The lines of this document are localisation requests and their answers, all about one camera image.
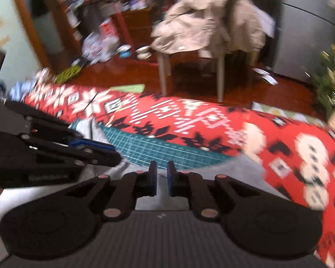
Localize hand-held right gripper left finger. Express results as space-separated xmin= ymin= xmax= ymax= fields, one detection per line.
xmin=64 ymin=160 xmax=157 ymax=222

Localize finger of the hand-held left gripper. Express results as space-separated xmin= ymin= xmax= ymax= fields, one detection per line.
xmin=4 ymin=100 xmax=115 ymax=151
xmin=21 ymin=134 xmax=122 ymax=186

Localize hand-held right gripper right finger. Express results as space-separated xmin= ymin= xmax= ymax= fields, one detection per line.
xmin=167 ymin=160 xmax=264 ymax=222

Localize grey shirt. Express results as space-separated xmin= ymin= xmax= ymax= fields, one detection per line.
xmin=0 ymin=117 xmax=289 ymax=215

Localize pile of dark clothes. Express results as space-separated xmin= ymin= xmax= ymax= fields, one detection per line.
xmin=0 ymin=80 xmax=31 ymax=102

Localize green cutting mat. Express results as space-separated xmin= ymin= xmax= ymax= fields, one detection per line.
xmin=99 ymin=124 xmax=241 ymax=171

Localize green paper sheet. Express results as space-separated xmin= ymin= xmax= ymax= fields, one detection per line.
xmin=56 ymin=65 xmax=82 ymax=84

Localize white printed plastic bag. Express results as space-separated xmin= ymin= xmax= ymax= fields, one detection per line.
xmin=82 ymin=32 xmax=120 ymax=65

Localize blue white bowl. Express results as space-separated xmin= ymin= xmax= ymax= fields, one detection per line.
xmin=116 ymin=45 xmax=133 ymax=59

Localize wooden chair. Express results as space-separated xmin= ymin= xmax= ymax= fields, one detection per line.
xmin=156 ymin=42 xmax=264 ymax=103

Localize red white carton box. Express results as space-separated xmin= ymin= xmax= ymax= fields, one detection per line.
xmin=99 ymin=18 xmax=118 ymax=37

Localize red patterned blanket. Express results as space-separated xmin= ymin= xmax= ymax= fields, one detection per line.
xmin=0 ymin=85 xmax=335 ymax=268

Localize pale door panel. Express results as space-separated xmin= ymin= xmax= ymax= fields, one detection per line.
xmin=0 ymin=0 xmax=42 ymax=90

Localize wooden drawer cabinet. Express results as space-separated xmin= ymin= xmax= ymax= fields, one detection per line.
xmin=120 ymin=6 xmax=162 ymax=53

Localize zigzag floor mat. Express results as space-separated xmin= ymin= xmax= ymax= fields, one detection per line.
xmin=251 ymin=102 xmax=328 ymax=127

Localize white floor papers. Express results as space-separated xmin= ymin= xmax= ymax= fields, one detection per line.
xmin=253 ymin=67 xmax=280 ymax=86

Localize beige jacket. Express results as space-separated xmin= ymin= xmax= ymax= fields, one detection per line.
xmin=151 ymin=0 xmax=268 ymax=60

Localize white paper sheet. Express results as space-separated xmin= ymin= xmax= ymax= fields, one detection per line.
xmin=254 ymin=6 xmax=276 ymax=38

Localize small Christmas tree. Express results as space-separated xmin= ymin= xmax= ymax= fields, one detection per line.
xmin=310 ymin=42 xmax=335 ymax=118

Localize grey refrigerator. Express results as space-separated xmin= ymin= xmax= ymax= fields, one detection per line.
xmin=272 ymin=0 xmax=335 ymax=84

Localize red broom handle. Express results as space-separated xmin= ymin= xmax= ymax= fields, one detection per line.
xmin=112 ymin=6 xmax=136 ymax=57

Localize wooden door frame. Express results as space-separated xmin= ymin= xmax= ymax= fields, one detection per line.
xmin=10 ymin=0 xmax=55 ymax=71

